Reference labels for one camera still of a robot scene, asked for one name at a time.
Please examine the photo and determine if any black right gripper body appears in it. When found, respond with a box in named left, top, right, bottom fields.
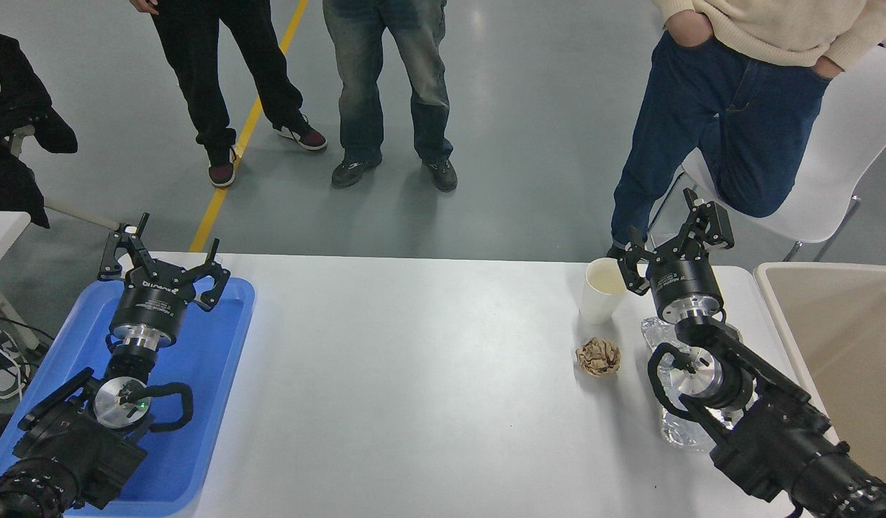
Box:
left=647, top=249, right=725, bottom=313

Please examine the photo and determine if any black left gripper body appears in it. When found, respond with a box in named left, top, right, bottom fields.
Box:
left=110, top=265, right=199, bottom=342

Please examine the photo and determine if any white paper cup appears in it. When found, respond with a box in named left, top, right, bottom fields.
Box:
left=579, top=258, right=629, bottom=324

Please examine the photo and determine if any silver foil tray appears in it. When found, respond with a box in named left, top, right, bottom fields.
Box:
left=641, top=317, right=747, bottom=452

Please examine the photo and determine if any blue plastic tray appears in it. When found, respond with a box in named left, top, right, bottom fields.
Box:
left=0, top=277, right=256, bottom=517

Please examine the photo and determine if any crumpled tan paper ball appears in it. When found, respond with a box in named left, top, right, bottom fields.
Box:
left=575, top=337, right=622, bottom=377

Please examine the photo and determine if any person leaning on chair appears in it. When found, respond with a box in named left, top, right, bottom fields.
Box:
left=607, top=0, right=886, bottom=261

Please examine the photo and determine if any small white table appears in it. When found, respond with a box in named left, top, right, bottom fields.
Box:
left=0, top=211, right=42, bottom=350

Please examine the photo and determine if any white plastic chair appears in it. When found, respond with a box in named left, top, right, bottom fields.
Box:
left=648, top=47, right=886, bottom=262

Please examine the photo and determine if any white shoe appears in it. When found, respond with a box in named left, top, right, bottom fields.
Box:
left=0, top=324, right=32, bottom=401

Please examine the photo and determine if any large pale bin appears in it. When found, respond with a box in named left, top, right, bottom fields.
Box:
left=754, top=262, right=886, bottom=518

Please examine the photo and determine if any standing person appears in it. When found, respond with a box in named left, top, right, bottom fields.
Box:
left=130, top=0, right=328, bottom=189
left=322, top=0, right=458, bottom=193

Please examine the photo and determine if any seated person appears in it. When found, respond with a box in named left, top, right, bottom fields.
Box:
left=0, top=25, right=78, bottom=230

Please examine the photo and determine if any grey chair frame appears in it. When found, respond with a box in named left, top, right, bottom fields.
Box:
left=7, top=124, right=121, bottom=231

